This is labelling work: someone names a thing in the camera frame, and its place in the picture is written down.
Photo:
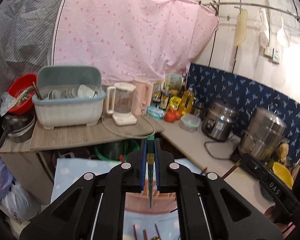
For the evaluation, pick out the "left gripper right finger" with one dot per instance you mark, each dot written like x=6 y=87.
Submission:
x=208 y=207

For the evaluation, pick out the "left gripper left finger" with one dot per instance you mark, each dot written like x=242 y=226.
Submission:
x=92 y=207

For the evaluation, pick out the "dark brown chopstick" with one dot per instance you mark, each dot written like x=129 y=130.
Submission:
x=135 y=230

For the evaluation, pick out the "red green patterned chopstick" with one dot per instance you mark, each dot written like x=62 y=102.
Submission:
x=145 y=237

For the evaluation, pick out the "gold flower spoon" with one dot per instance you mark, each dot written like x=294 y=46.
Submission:
x=156 y=238

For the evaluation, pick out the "blue patterned tablecloth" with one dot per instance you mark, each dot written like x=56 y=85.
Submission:
x=137 y=209

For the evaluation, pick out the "green plastic basin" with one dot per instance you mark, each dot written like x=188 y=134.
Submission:
x=117 y=150

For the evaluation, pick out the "yellow bowl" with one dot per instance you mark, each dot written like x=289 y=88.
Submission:
x=283 y=174

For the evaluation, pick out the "black induction cooker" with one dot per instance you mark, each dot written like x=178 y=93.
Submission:
x=283 y=196

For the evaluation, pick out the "silver rice cooker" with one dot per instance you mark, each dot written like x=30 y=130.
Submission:
x=219 y=120

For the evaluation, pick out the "clear food container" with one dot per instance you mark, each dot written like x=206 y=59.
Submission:
x=189 y=122

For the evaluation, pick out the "loofah sponge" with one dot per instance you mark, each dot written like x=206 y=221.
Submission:
x=282 y=153

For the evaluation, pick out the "large steel steamer pot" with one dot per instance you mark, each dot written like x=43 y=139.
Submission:
x=263 y=135

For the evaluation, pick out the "red tomato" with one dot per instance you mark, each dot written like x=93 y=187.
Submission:
x=170 y=117
x=177 y=114

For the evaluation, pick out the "cooking oil bottle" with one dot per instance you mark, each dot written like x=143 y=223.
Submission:
x=186 y=102

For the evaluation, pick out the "black frying pan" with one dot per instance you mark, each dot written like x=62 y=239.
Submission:
x=17 y=128

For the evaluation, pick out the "blue wipes packet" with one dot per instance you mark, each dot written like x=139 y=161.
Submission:
x=155 y=112

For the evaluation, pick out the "glass electric kettle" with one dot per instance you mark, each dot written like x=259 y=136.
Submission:
x=119 y=103

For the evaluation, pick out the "yellow seasoning packet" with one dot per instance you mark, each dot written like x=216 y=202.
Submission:
x=174 y=103

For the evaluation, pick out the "dish drainer box with lid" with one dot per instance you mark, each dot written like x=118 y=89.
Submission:
x=71 y=96

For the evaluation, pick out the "soy sauce bottle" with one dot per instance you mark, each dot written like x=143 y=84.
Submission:
x=164 y=98

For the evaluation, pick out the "navy floral cloth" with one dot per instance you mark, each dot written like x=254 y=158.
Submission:
x=244 y=95

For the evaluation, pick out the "pink electric kettle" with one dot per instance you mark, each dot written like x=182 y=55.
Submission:
x=143 y=93

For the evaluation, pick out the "white carton box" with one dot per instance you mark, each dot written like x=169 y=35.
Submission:
x=174 y=81

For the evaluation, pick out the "red plastic basin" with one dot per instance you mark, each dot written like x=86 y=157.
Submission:
x=22 y=90

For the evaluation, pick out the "pink dotted curtain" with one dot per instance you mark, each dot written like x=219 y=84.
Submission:
x=131 y=39

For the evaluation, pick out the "grey striped cloth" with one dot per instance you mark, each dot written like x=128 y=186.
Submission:
x=26 y=34

